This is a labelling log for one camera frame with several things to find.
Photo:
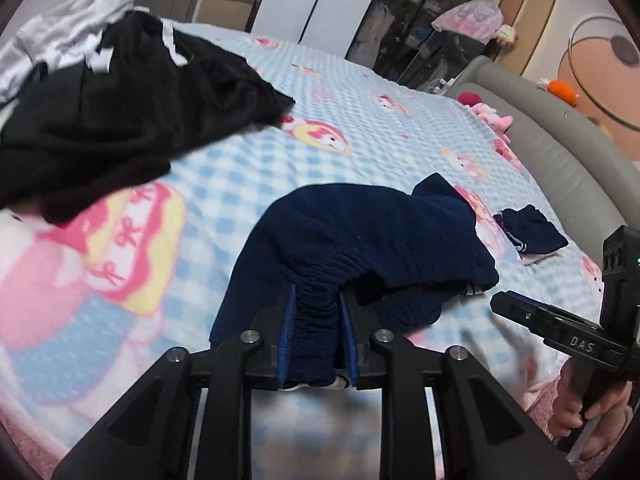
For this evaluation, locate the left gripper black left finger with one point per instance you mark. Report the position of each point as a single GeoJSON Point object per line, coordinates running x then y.
{"type": "Point", "coordinates": [188, 415]}

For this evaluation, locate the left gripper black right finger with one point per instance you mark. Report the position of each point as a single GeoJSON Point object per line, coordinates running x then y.
{"type": "Point", "coordinates": [443, 414]}

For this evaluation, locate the navy blue garment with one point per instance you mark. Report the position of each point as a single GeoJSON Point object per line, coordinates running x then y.
{"type": "Point", "coordinates": [403, 254]}

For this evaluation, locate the right hand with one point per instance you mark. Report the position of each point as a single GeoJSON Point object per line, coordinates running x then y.
{"type": "Point", "coordinates": [568, 414]}

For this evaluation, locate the small folded navy garment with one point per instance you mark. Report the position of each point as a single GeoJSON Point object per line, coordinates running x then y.
{"type": "Point", "coordinates": [533, 236]}

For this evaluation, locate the blue checkered cartoon bedsheet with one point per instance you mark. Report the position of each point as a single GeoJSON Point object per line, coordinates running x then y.
{"type": "Point", "coordinates": [87, 308]}

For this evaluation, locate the grey padded headboard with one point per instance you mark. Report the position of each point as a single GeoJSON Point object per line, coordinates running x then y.
{"type": "Point", "coordinates": [590, 184]}

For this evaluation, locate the pink plush toy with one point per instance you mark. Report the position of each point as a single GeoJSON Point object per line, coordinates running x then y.
{"type": "Point", "coordinates": [498, 124]}

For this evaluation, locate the orange plush toy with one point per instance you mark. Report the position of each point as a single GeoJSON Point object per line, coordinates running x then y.
{"type": "Point", "coordinates": [560, 89]}

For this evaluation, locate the black garment with white stripes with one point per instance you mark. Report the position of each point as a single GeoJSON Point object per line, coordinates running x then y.
{"type": "Point", "coordinates": [85, 131]}

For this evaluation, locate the pink patterned cloth on cabinet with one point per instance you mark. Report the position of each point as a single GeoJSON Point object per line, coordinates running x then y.
{"type": "Point", "coordinates": [476, 19]}

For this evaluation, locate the black glass cabinet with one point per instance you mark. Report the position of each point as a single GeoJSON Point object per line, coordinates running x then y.
{"type": "Point", "coordinates": [396, 40]}

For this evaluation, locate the white garment pile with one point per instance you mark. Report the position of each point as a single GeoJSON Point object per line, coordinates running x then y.
{"type": "Point", "coordinates": [59, 37]}

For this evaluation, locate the white wardrobe door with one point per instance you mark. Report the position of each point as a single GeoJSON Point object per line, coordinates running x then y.
{"type": "Point", "coordinates": [325, 25]}

